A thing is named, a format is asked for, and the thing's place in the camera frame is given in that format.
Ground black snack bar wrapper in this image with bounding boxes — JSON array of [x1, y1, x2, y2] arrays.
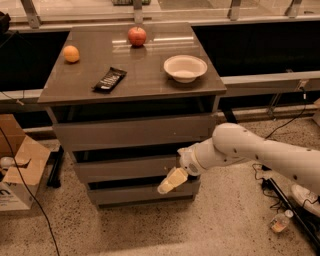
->
[[93, 67, 127, 93]]

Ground grey drawer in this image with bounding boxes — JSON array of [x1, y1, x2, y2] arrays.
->
[[53, 114, 215, 151], [74, 154, 180, 183], [88, 180, 201, 205]]

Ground grey bottom drawer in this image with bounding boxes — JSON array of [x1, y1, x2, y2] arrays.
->
[[88, 180, 201, 205]]

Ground black stand foot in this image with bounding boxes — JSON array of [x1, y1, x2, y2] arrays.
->
[[47, 147, 64, 188]]

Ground grey top drawer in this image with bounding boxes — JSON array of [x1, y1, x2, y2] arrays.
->
[[53, 114, 215, 151]]

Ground white sneaker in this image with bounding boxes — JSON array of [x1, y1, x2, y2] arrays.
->
[[291, 184, 320, 218]]

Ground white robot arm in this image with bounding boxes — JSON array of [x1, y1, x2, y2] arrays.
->
[[157, 123, 320, 195]]

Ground red apple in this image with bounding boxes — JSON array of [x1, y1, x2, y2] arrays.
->
[[128, 27, 147, 47]]

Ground plastic water bottle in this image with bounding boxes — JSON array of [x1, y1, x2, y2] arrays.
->
[[269, 209, 294, 233]]

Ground grey drawer cabinet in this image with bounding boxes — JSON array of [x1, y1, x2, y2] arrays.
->
[[38, 23, 226, 194]]

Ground black floor rail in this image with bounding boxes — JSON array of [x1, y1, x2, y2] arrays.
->
[[262, 178, 320, 254]]

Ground orange fruit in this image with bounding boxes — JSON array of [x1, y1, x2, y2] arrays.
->
[[63, 45, 80, 63]]

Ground black floor cable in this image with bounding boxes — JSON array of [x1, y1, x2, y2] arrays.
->
[[0, 128, 61, 256]]

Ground white paper bowl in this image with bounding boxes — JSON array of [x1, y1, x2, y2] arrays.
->
[[163, 55, 207, 83]]

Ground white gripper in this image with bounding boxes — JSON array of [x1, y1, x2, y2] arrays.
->
[[157, 143, 207, 194]]

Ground brown cardboard box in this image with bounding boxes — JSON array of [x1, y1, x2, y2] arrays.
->
[[0, 114, 51, 211]]

